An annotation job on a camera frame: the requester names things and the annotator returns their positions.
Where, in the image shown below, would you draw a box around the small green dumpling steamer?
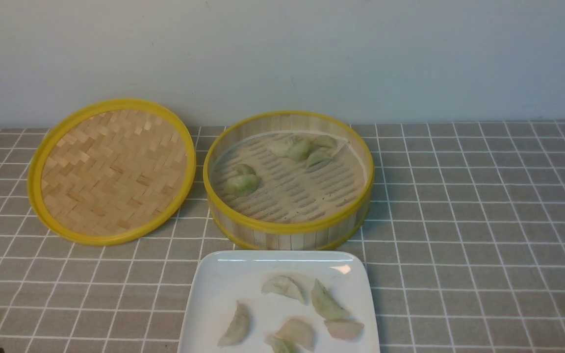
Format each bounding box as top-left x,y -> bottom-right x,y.
234,164 -> 256,175

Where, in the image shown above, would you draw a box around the pale dumpling plate top middle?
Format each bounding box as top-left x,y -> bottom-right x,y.
260,276 -> 305,304

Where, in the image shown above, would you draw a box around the pale dumpling plate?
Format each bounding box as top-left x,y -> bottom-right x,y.
217,302 -> 252,347
260,276 -> 305,304

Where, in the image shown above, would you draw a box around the white square plate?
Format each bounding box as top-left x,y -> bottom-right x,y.
178,251 -> 380,353

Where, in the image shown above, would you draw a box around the green dumpling plate right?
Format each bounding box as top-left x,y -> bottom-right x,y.
310,279 -> 351,320

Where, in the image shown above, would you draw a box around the green dumpling plate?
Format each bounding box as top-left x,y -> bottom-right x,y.
310,279 -> 351,320
264,335 -> 298,353

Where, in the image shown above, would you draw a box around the pink dumpling plate centre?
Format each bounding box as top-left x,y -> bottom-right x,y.
274,318 -> 316,353

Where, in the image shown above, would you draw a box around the pink dumpling plate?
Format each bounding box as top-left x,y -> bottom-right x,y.
274,318 -> 316,353
324,320 -> 365,341

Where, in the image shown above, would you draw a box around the pale dumpling plate left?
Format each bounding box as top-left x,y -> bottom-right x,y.
217,302 -> 252,347

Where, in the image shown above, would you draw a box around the pink dumpling plate right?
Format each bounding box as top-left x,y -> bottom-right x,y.
324,320 -> 365,341

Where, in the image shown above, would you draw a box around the green dumpling plate bottom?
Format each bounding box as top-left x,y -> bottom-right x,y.
264,335 -> 298,353

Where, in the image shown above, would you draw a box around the bamboo steamer basket yellow rim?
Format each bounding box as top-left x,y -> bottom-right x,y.
203,110 -> 375,250

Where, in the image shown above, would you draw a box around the white steamer liner paper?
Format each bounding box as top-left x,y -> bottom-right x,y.
208,130 -> 369,224

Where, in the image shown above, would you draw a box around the pale dumpling steamer back left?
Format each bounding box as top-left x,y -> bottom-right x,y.
266,135 -> 298,158

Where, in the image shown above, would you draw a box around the bamboo steamer lid yellow rim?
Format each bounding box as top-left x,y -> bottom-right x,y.
27,99 -> 197,247

